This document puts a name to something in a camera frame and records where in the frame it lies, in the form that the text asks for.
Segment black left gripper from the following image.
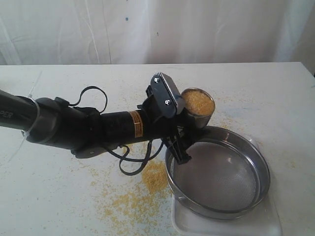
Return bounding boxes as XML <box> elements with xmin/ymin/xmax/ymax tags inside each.
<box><xmin>137</xmin><ymin>85</ymin><xmax>191</xmax><ymax>165</ymax></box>

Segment stainless steel cup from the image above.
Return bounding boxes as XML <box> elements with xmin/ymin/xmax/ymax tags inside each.
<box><xmin>182</xmin><ymin>88</ymin><xmax>216</xmax><ymax>129</ymax></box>

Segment round steel mesh sieve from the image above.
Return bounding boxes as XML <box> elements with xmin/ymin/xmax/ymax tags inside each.
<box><xmin>165</xmin><ymin>126</ymin><xmax>271</xmax><ymax>220</ymax></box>

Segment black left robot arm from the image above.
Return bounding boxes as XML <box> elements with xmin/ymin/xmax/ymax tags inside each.
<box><xmin>0</xmin><ymin>85</ymin><xmax>197</xmax><ymax>166</ymax></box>

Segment rice and millet grains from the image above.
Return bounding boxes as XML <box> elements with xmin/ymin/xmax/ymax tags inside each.
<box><xmin>182</xmin><ymin>90</ymin><xmax>215</xmax><ymax>116</ymax></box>

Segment yellow spilled grain pile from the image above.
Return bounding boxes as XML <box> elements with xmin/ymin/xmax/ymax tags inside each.
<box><xmin>142</xmin><ymin>161</ymin><xmax>168</xmax><ymax>194</ymax></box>

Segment clear plastic tray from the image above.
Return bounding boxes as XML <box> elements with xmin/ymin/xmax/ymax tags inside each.
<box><xmin>172</xmin><ymin>139</ymin><xmax>282</xmax><ymax>236</ymax></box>

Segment white zip tie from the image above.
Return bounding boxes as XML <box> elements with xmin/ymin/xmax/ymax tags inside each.
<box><xmin>7</xmin><ymin>71</ymin><xmax>44</xmax><ymax>163</ymax></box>

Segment white backdrop curtain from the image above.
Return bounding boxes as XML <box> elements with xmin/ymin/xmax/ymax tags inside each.
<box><xmin>0</xmin><ymin>0</ymin><xmax>315</xmax><ymax>67</ymax></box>

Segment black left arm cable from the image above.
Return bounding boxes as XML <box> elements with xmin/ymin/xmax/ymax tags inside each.
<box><xmin>103</xmin><ymin>141</ymin><xmax>164</xmax><ymax>177</ymax></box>

